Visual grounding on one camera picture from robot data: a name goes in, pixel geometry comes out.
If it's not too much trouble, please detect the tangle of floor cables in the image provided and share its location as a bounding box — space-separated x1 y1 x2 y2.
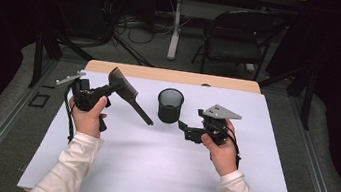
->
92 0 180 60

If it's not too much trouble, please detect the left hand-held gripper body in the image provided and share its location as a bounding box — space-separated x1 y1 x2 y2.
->
49 67 117 135

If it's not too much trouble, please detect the black mesh cup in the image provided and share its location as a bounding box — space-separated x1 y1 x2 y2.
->
154 86 186 126

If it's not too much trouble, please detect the black folding chair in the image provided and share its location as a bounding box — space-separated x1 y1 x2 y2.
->
190 2 289 85

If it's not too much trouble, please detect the person's right hand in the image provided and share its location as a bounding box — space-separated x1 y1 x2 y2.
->
196 115 246 180

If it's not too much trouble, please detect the left hand-held gripper cable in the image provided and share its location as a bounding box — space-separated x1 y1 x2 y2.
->
57 84 82 145

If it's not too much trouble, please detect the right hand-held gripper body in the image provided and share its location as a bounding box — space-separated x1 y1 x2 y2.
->
183 100 244 150

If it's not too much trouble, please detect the hand-held gripper cable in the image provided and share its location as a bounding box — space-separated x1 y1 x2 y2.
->
220 126 247 170
57 84 82 145

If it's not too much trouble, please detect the white table cover sheet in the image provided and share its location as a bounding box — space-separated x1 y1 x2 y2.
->
16 62 312 192

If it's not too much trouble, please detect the black comb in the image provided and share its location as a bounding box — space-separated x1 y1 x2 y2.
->
102 65 162 127

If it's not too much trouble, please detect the person's left hand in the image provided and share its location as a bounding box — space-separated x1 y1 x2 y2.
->
64 91 111 140

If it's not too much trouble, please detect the black metal frame stand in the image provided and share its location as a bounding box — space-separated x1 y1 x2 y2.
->
27 28 99 97
253 59 319 132

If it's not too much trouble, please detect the right hand-held gripper cable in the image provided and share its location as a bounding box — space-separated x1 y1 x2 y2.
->
220 126 247 170

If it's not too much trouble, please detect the white desk leg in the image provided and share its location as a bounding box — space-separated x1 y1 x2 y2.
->
166 0 186 62

